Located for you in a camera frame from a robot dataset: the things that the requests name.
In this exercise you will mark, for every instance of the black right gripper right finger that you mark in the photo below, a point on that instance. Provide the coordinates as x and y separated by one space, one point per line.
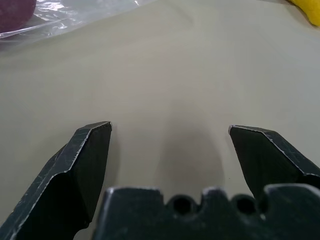
265 155

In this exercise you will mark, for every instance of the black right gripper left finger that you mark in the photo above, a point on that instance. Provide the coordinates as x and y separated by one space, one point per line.
75 175

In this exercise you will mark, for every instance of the dark red round object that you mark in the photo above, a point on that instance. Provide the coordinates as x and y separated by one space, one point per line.
15 15

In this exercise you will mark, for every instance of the yellow plush object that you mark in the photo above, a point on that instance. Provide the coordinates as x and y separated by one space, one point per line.
308 10

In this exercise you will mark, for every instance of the clear plastic bag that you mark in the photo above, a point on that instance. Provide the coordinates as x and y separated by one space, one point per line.
62 17

